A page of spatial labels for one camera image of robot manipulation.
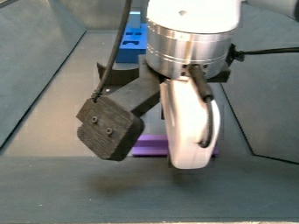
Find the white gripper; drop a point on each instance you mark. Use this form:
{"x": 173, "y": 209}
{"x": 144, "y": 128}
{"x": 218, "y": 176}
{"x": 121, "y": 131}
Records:
{"x": 186, "y": 118}

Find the purple star-shaped bar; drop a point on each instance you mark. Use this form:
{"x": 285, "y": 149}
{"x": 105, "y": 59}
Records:
{"x": 152, "y": 146}

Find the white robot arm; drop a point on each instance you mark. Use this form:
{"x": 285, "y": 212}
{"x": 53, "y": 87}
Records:
{"x": 189, "y": 39}

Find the black curved fixture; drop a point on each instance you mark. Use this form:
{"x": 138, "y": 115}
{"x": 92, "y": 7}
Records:
{"x": 121, "y": 77}

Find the blue insertion board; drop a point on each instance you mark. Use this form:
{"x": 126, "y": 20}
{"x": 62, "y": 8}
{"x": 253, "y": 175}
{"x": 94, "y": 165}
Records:
{"x": 134, "y": 44}

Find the short light blue block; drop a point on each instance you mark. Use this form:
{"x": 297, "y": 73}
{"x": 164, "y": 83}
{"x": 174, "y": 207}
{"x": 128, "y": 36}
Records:
{"x": 136, "y": 19}

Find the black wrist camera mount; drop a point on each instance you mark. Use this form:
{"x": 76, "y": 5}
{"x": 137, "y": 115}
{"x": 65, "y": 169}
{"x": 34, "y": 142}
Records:
{"x": 112, "y": 116}

